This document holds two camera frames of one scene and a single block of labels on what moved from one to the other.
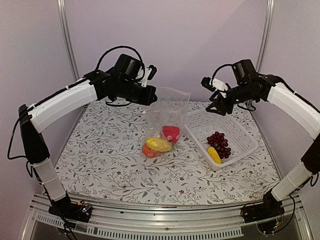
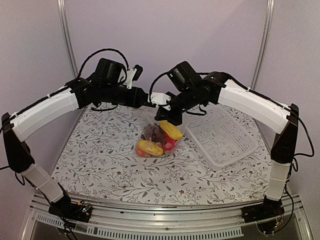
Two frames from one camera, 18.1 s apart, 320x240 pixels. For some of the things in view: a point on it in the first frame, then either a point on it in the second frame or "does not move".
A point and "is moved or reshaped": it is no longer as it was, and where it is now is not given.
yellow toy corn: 214,155 → 171,130
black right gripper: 220,103 → 162,114
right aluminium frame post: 270,7 does not move
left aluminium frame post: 64,20 does not move
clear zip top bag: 166,115 is moved or reshaped
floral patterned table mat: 104,161 does not move
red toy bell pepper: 172,133 → 169,144
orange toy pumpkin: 149,152 → 141,153
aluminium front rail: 205,222 does not move
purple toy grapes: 217,140 → 153,133
